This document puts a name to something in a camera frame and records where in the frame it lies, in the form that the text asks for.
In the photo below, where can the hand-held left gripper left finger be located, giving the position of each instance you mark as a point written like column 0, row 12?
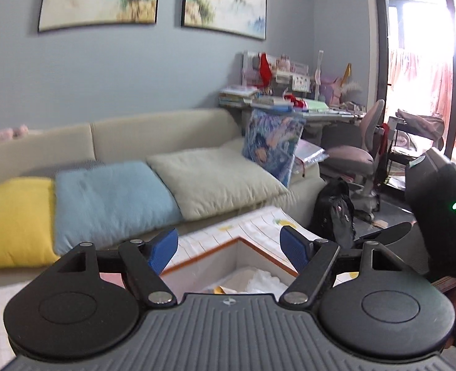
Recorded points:
column 164, row 251

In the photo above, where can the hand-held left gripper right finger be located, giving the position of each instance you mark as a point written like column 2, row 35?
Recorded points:
column 295, row 249

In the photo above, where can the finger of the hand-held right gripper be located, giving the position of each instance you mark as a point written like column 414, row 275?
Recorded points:
column 390, row 232

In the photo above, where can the white frayed cloth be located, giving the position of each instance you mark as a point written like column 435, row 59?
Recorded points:
column 266, row 282

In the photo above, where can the orange cardboard box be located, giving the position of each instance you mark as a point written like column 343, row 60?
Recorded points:
column 237, row 257

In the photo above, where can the checked lemon print sheet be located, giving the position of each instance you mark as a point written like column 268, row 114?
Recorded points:
column 251, row 228

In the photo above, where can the black backpack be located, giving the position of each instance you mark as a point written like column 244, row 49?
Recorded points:
column 334, row 212

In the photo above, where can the yellow fabric piece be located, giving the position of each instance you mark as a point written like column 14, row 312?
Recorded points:
column 218, row 289

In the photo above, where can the light blue pillow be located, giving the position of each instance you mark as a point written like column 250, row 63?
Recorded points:
column 112, row 201

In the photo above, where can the beige pillow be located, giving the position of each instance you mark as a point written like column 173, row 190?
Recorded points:
column 212, row 181

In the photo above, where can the pink desk chair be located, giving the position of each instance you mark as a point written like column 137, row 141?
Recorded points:
column 351, row 154

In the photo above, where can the black drying rack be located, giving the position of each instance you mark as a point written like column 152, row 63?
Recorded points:
column 421, row 123

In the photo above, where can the clear plastic bag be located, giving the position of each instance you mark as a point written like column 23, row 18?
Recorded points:
column 309, row 156

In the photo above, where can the blue printed pillow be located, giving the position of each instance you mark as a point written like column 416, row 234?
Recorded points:
column 272, row 143

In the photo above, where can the beige sofa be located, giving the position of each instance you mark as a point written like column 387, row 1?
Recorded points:
column 143, row 135

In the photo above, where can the pink hanging laundry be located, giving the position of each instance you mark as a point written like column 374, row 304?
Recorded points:
column 417, row 81

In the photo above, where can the cluttered desk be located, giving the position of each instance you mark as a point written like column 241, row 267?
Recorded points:
column 336, row 114

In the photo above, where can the yellow pillow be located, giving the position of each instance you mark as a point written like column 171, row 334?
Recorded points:
column 15, row 224

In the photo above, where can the stack of books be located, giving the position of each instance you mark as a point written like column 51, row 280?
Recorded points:
column 237, row 96

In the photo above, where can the white desk lamp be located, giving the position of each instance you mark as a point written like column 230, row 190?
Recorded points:
column 320, row 75

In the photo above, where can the desk shelf organizer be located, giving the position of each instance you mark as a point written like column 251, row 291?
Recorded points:
column 289, row 75

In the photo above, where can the red hanging ornament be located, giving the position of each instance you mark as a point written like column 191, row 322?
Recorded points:
column 265, row 69

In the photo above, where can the black sliding door frame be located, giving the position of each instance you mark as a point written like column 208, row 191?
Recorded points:
column 380, row 65

